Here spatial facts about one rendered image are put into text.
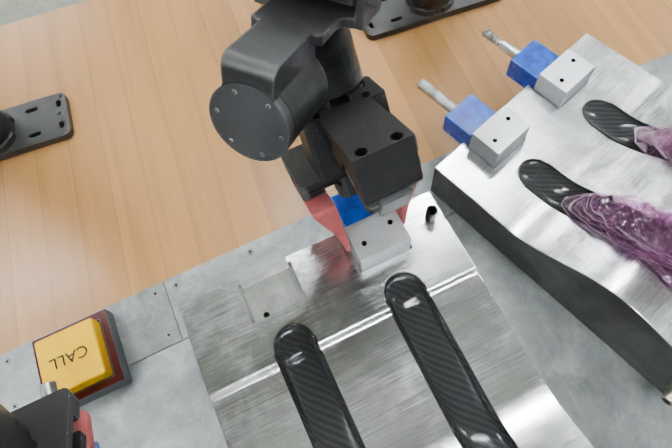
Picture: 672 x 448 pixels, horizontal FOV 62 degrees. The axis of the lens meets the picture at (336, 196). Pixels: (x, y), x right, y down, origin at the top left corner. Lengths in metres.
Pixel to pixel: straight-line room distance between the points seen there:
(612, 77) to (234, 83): 0.48
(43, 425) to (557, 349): 0.46
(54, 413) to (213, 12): 0.60
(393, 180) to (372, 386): 0.20
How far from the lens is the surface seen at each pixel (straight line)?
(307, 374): 0.51
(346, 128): 0.38
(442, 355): 0.51
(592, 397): 0.62
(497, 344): 0.52
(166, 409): 0.62
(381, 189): 0.36
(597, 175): 0.63
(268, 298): 0.55
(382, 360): 0.50
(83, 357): 0.62
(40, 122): 0.81
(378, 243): 0.50
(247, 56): 0.33
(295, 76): 0.35
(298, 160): 0.46
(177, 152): 0.72
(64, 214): 0.74
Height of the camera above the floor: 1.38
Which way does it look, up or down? 64 degrees down
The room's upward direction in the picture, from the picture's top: 8 degrees counter-clockwise
